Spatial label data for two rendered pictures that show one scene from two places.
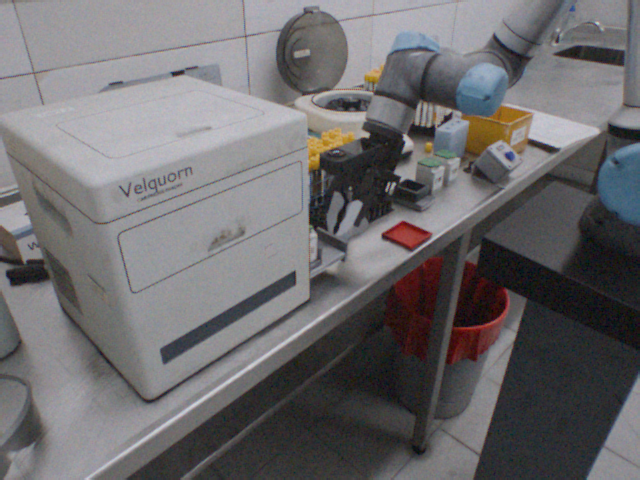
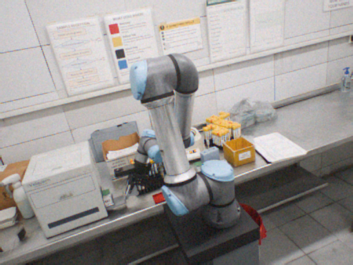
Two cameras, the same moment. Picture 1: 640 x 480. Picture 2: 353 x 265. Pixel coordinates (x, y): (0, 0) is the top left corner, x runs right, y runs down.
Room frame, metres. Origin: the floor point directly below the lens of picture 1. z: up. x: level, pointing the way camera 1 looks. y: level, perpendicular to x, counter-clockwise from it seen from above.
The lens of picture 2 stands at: (-0.09, -0.83, 1.68)
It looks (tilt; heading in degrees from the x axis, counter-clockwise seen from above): 23 degrees down; 30
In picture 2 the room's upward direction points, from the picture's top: 10 degrees counter-clockwise
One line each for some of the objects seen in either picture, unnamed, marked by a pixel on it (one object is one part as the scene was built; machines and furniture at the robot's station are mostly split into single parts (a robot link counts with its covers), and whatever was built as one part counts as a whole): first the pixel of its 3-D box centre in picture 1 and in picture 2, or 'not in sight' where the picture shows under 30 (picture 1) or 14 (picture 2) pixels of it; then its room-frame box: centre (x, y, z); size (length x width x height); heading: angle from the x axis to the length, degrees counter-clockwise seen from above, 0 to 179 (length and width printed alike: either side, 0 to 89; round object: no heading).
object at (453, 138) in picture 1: (450, 145); (209, 158); (1.11, -0.32, 0.92); 0.10 x 0.07 x 0.10; 142
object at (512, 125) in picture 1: (494, 131); (238, 151); (1.21, -0.46, 0.92); 0.13 x 0.13 x 0.10; 43
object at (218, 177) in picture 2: not in sight; (216, 180); (0.67, -0.52, 1.11); 0.13 x 0.12 x 0.14; 141
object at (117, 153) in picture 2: not in sight; (125, 154); (1.02, 0.20, 0.95); 0.29 x 0.25 x 0.15; 46
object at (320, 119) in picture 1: (353, 123); (182, 143); (1.23, -0.10, 0.94); 0.30 x 0.24 x 0.12; 37
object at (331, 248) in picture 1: (288, 266); (104, 204); (0.62, 0.04, 0.92); 0.21 x 0.07 x 0.05; 136
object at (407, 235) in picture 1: (406, 234); (160, 197); (0.78, -0.17, 0.88); 0.07 x 0.07 x 0.01; 46
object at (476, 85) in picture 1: (468, 83); (158, 149); (0.76, -0.24, 1.16); 0.11 x 0.11 x 0.08; 51
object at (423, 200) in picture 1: (410, 193); not in sight; (0.92, -0.20, 0.89); 0.09 x 0.05 x 0.04; 48
